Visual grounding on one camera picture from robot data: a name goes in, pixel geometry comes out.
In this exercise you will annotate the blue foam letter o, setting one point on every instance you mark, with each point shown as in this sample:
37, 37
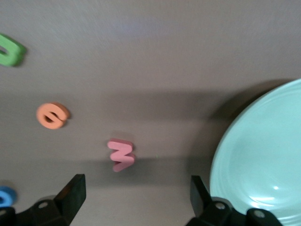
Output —
10, 196

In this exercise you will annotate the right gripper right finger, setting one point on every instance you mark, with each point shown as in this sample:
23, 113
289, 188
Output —
204, 212

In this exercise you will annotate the pink foam letter w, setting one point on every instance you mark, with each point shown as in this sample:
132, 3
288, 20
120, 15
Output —
121, 153

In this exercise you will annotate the brown table mat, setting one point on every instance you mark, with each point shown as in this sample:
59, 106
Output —
164, 70

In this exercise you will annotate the light green plate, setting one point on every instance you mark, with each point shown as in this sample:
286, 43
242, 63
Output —
258, 153

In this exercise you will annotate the green foam letter n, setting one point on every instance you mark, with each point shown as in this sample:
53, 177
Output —
16, 54

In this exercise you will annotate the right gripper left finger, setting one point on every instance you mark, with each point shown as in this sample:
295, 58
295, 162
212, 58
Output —
65, 200

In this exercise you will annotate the orange foam letter e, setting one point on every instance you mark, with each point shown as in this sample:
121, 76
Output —
42, 117

